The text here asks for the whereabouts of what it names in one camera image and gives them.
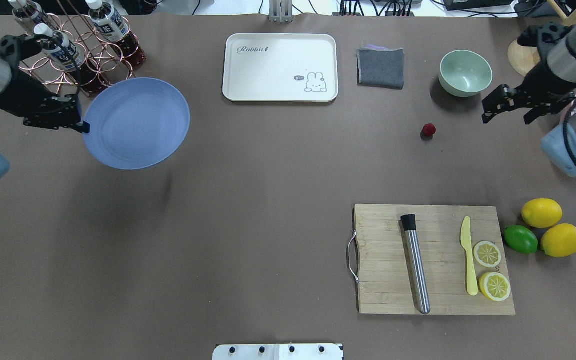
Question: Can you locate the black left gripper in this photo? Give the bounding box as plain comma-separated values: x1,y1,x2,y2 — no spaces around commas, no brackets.
23,95,90,134

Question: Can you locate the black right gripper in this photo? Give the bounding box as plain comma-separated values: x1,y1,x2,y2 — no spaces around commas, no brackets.
481,75,576,125

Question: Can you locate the blue plate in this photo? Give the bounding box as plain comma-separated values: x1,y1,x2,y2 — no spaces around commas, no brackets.
82,77,191,170

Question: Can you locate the red strawberry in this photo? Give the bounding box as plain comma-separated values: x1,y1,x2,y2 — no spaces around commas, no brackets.
420,123,437,139

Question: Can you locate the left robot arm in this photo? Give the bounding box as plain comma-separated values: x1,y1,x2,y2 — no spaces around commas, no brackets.
0,58,517,199

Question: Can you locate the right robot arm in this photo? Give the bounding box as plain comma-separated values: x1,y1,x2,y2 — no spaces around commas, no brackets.
510,25,576,177

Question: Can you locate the wooden cup stand base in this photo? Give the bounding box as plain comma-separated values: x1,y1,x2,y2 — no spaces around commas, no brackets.
507,39,541,77

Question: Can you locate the mint green bowl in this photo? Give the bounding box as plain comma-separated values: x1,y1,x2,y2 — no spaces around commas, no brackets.
438,50,494,98

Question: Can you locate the drink bottle white cap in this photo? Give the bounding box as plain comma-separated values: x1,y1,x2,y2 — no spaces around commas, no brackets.
33,23,85,73

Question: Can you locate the yellow lemon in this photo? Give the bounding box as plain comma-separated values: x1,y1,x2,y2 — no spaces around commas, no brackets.
541,223,576,258
520,198,563,229

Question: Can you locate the green lime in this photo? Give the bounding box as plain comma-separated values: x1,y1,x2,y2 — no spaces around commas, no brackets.
503,225,538,255

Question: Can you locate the grey folded cloth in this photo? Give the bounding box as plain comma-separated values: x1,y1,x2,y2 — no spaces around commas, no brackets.
356,44,405,91

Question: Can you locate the lemon half upper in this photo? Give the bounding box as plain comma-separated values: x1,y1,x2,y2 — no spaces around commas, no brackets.
473,241,502,269

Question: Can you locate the lemon half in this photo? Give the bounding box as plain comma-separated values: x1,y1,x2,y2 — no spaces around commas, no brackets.
473,241,502,269
478,272,511,302

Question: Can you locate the lemon half lower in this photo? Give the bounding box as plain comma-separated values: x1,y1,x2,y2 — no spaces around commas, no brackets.
478,272,511,302

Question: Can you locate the yellow plastic knife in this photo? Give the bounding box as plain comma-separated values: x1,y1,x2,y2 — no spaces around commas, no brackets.
460,216,479,297

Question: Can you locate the steel muddler black tip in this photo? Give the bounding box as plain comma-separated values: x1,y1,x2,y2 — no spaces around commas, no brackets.
400,214,431,315

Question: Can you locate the cream rabbit tray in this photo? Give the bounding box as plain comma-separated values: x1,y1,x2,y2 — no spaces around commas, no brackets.
222,33,339,103

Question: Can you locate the wooden cutting board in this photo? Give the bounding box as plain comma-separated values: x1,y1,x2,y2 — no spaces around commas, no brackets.
353,203,515,316

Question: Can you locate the copper wire bottle rack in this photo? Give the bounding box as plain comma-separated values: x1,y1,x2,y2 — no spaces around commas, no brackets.
18,13,136,95

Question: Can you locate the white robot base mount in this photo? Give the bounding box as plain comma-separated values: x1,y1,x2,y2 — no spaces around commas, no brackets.
212,342,345,360

